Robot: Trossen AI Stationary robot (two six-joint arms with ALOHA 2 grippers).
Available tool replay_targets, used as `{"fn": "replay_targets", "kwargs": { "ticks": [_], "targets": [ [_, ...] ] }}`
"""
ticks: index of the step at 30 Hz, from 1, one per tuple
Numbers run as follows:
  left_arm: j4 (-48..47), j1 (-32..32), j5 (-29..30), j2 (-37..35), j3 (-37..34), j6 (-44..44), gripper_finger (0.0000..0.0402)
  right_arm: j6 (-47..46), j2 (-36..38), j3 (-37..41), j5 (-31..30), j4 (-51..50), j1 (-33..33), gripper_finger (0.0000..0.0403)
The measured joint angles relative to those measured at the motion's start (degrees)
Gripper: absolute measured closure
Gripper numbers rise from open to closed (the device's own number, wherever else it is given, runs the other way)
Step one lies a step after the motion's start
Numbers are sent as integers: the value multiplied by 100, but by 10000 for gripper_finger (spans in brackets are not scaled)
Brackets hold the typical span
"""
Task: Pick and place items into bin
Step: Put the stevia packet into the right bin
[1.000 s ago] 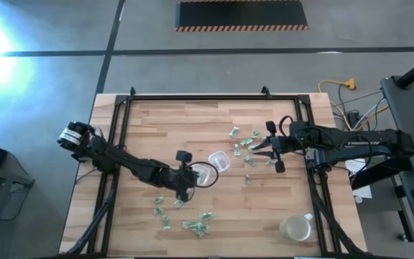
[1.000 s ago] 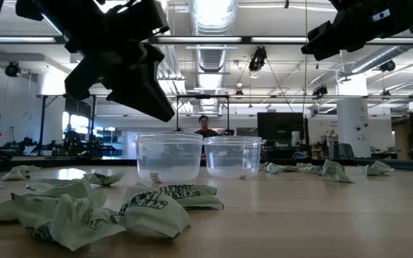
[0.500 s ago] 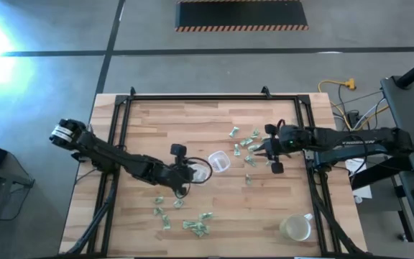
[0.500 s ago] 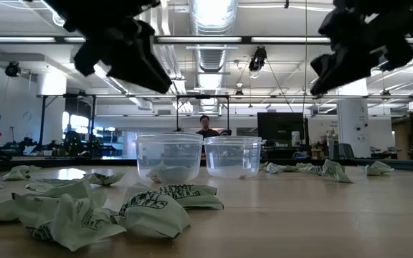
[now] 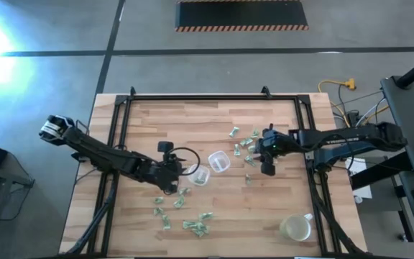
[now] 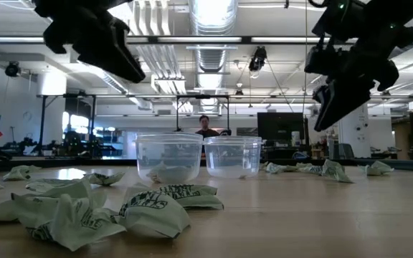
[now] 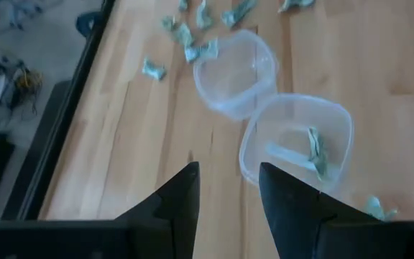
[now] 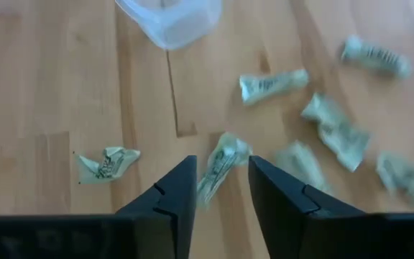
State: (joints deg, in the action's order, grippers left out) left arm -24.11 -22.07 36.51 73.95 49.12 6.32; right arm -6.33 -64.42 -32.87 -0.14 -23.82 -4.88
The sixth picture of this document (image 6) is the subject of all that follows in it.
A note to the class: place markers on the black hanging camera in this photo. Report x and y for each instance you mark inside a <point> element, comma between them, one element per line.
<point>13,69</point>
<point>258,59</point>

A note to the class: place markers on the background black robot arm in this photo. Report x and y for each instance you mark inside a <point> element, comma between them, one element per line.
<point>23,143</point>

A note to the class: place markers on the white LED light bar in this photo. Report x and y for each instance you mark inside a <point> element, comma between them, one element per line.
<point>285,39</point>
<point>199,39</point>
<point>13,39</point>

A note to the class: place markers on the large black monitor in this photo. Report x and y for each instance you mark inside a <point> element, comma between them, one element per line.
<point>282,125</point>

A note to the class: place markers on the background black rig frame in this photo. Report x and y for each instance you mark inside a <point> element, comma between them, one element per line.
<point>42,125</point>
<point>177,114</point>

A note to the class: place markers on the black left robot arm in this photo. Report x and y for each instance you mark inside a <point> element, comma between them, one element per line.
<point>48,5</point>

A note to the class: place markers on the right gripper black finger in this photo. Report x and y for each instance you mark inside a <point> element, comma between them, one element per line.
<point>320,94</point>
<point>342,100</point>

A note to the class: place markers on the clear round plastic container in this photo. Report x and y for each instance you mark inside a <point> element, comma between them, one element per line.
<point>233,154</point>
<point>156,150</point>

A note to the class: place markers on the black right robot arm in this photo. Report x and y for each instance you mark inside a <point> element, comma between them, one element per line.
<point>400,9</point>

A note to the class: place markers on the silver ceiling air duct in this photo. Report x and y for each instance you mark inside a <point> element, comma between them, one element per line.
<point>212,14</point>

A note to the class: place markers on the person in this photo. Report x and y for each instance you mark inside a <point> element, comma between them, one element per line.
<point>204,123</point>

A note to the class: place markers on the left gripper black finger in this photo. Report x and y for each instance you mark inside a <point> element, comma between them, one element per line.
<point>133,46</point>
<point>106,53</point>

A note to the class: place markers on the white building pillar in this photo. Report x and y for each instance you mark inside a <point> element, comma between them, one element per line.
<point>353,136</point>

